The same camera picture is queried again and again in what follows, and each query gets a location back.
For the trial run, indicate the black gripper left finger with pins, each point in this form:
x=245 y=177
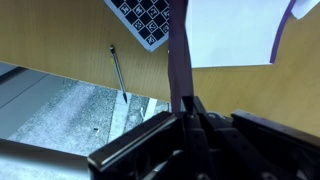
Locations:
x=146 y=150

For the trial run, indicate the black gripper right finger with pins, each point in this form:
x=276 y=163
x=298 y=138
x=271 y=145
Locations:
x=266 y=150

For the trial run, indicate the purple file folder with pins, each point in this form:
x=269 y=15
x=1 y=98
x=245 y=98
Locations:
x=180 y=50

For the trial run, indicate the black pen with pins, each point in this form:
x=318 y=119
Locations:
x=118 y=71

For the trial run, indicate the white paper sheet in folder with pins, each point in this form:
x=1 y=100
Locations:
x=233 y=33

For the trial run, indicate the black white calibration checkerboard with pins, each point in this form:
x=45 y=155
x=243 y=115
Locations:
x=143 y=16

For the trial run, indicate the loose white paper sheet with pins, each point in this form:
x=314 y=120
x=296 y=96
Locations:
x=305 y=6

